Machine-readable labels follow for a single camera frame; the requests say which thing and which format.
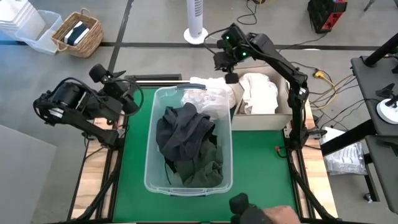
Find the black and red rack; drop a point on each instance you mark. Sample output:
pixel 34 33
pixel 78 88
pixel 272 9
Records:
pixel 317 15

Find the black side table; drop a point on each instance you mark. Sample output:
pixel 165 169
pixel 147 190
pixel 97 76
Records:
pixel 370 93

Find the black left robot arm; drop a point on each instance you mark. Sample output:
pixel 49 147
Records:
pixel 77 121

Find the black metal bar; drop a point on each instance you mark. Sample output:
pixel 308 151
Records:
pixel 161 77

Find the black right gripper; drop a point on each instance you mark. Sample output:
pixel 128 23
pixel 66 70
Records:
pixel 225 60

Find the red connector plug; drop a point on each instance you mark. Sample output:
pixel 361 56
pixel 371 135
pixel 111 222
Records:
pixel 277 149

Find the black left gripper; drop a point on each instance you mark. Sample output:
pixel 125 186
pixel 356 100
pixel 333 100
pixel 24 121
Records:
pixel 116 90

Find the clear plastic storage bin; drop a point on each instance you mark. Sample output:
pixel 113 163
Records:
pixel 158 186

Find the person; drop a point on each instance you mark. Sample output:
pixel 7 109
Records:
pixel 258 216

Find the clear plastic tub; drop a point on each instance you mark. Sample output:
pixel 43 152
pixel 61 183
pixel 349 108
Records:
pixel 46 43

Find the stack of white lids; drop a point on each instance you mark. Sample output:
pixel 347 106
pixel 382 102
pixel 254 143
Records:
pixel 18 15

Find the white tower fan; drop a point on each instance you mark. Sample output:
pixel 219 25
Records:
pixel 196 35

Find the dark green garment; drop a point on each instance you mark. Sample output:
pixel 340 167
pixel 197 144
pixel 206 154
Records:
pixel 202 171

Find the black mount bracket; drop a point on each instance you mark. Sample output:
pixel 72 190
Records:
pixel 385 91

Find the dark charcoal garment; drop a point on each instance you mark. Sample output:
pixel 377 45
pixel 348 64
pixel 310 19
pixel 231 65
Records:
pixel 183 130

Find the open cardboard box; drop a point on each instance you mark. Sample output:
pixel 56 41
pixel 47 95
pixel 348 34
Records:
pixel 261 123

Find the green table mat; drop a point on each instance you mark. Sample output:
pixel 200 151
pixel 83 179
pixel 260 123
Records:
pixel 258 174

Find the navy and white box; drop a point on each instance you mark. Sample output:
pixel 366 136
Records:
pixel 76 34

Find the black support beam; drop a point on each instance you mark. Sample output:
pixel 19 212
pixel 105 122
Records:
pixel 342 143

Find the black slanted pole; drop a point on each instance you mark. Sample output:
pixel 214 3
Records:
pixel 381 51

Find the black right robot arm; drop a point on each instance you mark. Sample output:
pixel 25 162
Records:
pixel 297 102

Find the grey flat board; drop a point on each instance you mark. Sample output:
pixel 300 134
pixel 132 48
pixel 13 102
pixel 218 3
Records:
pixel 25 186

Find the large white garment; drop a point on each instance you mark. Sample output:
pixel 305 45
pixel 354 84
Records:
pixel 252 81

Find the woven wicker basket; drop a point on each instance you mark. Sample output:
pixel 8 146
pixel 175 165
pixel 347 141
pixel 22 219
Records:
pixel 90 43

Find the white round device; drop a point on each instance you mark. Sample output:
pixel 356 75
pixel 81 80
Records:
pixel 387 113

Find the clear bag of white items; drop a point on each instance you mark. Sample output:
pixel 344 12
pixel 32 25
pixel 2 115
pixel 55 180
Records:
pixel 345 158

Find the black aluminium table frame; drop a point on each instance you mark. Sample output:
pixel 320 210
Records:
pixel 294 177

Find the white crumpled garment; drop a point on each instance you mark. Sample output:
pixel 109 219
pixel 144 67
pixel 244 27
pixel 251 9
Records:
pixel 214 102

